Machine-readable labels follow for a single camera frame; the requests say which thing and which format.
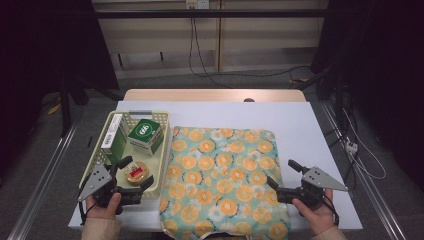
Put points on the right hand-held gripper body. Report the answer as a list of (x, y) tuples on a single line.
[(316, 181)]

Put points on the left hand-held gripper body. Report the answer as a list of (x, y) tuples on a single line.
[(100, 181)]

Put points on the red white snack packet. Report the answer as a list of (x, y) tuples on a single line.
[(136, 173)]

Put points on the pale yellow plastic basket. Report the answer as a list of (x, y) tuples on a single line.
[(151, 165)]

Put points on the slim green and white box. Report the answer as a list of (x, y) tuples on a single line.
[(111, 133)]

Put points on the orange-slice print cloth bag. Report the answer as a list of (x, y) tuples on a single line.
[(216, 166)]

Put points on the person's left hand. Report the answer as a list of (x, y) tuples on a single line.
[(103, 211)]

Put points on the person's right hand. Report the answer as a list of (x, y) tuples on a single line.
[(318, 218)]

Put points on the cube-shaped green and white box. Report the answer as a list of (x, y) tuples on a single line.
[(145, 130)]

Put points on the white power strip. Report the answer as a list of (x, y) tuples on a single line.
[(351, 146)]

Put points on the white table mat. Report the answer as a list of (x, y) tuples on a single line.
[(233, 115)]

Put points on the black metal stand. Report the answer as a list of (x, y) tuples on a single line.
[(65, 103)]

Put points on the beige cabinet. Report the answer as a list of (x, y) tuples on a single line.
[(266, 33)]

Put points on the dark curtain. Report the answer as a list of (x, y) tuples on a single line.
[(40, 40), (383, 50)]

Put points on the black horizontal bar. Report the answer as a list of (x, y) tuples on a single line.
[(150, 13)]

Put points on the metal floor rail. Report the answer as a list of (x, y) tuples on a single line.
[(368, 188), (43, 173)]

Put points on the white wall outlet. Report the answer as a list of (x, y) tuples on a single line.
[(197, 3)]

